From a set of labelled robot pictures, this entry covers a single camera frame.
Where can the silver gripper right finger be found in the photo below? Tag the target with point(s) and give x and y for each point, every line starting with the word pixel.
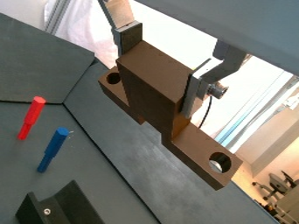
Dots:
pixel 202 82

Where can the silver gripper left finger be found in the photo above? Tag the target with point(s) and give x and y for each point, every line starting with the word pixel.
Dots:
pixel 126 30

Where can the brown cross-shaped block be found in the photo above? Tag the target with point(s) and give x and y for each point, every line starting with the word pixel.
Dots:
pixel 145 86

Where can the red hexagonal peg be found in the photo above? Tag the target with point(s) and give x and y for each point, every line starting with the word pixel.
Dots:
pixel 30 116

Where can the blue hexagonal peg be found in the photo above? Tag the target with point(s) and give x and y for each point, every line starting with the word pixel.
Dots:
pixel 52 148

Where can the dark grey fixture bracket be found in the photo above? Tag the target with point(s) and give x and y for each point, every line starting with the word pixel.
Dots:
pixel 66 207

